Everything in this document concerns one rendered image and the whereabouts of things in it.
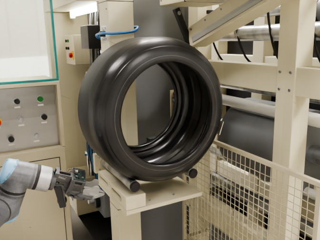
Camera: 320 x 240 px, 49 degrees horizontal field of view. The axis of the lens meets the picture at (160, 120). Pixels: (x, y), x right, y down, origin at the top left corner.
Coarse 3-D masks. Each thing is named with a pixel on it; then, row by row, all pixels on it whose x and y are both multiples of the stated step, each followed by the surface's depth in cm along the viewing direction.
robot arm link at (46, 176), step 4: (44, 168) 125; (48, 168) 126; (52, 168) 127; (40, 172) 123; (44, 172) 123; (48, 172) 124; (52, 172) 125; (40, 176) 122; (44, 176) 123; (48, 176) 124; (52, 176) 126; (40, 180) 122; (44, 180) 123; (48, 180) 123; (40, 184) 123; (44, 184) 123; (48, 184) 123; (36, 188) 123; (40, 188) 123; (44, 188) 124; (48, 188) 124
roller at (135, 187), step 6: (102, 162) 171; (108, 168) 164; (114, 174) 157; (120, 174) 152; (120, 180) 151; (126, 180) 146; (132, 180) 144; (126, 186) 147; (132, 186) 142; (138, 186) 143
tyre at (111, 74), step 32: (96, 64) 141; (128, 64) 128; (160, 64) 166; (192, 64) 140; (96, 96) 129; (192, 96) 173; (96, 128) 130; (192, 128) 172; (128, 160) 135; (160, 160) 167; (192, 160) 149
